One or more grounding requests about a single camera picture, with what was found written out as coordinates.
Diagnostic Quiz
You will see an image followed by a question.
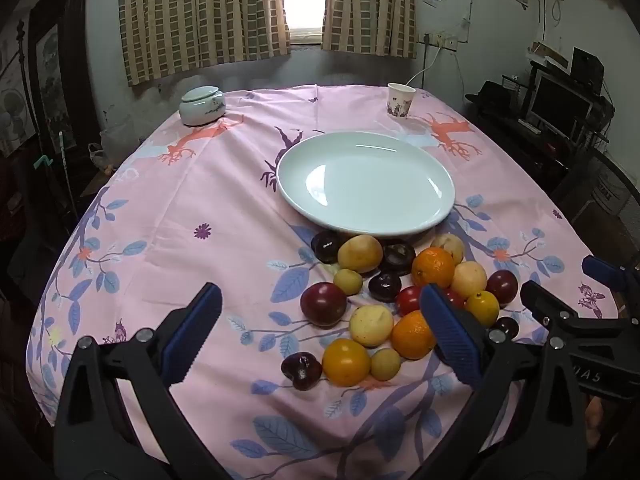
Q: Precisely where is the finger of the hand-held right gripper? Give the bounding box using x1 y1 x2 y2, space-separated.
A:
520 280 583 341
581 254 640 313

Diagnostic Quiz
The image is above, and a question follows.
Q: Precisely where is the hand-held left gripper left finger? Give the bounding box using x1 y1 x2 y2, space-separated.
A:
52 282 236 480

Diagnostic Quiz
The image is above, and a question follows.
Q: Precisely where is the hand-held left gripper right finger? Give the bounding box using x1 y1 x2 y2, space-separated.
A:
414 282 587 480

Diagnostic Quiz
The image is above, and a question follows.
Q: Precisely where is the orange mandarin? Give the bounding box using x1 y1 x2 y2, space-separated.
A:
391 310 437 360
411 247 457 288

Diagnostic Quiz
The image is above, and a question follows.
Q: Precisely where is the yellow tomato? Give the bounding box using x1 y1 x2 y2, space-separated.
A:
465 290 501 327

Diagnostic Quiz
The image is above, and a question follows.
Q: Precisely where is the small dark plum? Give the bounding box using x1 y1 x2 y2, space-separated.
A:
492 316 521 341

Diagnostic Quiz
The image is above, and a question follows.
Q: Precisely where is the pale yellow round fruit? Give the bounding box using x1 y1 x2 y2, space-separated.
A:
452 260 488 299

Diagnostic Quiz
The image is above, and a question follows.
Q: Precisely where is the small yellow fruit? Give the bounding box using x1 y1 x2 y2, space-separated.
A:
333 268 364 296
370 348 402 381

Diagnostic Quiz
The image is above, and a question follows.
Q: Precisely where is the yellow pepino melon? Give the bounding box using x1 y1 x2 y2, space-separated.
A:
337 234 384 274
349 304 395 348
431 233 466 265

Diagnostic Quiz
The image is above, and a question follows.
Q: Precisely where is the dark purple plum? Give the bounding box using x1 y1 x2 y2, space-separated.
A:
311 230 346 264
381 242 417 277
368 271 402 304

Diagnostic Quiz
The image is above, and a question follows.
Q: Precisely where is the orange tomato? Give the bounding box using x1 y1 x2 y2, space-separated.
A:
322 338 372 387

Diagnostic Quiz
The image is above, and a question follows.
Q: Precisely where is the dark red plum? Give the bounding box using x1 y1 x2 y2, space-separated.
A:
281 352 323 391

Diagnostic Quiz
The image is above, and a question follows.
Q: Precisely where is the large red plum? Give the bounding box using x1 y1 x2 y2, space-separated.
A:
300 282 348 327

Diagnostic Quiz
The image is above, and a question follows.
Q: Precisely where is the white oval plate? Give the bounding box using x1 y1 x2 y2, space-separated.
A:
276 131 456 237

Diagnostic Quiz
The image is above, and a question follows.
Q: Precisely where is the person's right hand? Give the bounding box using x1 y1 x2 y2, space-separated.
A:
583 396 602 454

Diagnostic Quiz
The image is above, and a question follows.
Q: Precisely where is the pink printed tablecloth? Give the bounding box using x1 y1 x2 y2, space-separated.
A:
25 84 621 480

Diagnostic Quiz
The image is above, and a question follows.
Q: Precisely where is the dark desk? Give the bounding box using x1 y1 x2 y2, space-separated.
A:
465 95 601 196

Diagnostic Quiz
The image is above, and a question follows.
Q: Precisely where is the computer monitor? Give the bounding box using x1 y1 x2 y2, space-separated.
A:
530 74 596 136

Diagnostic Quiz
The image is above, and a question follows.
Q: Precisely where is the brown wooden side table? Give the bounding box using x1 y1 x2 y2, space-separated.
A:
70 157 128 216

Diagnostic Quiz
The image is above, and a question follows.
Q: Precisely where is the plastic bag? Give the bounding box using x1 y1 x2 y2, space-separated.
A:
89 142 117 171

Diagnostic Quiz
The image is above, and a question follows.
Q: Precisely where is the black speaker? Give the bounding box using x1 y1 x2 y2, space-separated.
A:
571 47 605 93

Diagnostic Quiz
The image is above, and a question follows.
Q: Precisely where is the black hat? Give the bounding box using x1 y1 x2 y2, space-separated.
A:
465 80 516 111

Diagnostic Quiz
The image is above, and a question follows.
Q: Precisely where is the tan cardboard box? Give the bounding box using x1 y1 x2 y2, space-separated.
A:
532 42 571 68

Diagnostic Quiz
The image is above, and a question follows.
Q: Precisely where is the white lidded ceramic jar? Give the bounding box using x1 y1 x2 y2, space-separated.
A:
179 86 227 127

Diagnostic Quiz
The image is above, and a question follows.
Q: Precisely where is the floral paper cup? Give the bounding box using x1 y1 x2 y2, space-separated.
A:
387 83 417 120

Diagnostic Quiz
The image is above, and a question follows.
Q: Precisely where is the dark framed painting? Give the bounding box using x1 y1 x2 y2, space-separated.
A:
30 5 76 136

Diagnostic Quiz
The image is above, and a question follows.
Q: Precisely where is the wide checked curtain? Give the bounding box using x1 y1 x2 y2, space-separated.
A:
118 0 292 87

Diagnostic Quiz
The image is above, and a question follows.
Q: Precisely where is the narrow checked curtain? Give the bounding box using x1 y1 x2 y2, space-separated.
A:
321 0 418 59

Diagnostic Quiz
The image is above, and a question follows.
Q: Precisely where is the white power cable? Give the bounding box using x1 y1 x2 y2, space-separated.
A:
405 45 443 87

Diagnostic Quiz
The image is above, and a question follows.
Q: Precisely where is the white wall socket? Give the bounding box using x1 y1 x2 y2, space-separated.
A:
425 34 461 52

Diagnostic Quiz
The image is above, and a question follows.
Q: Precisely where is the white wall poster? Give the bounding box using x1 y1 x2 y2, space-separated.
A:
0 25 38 158

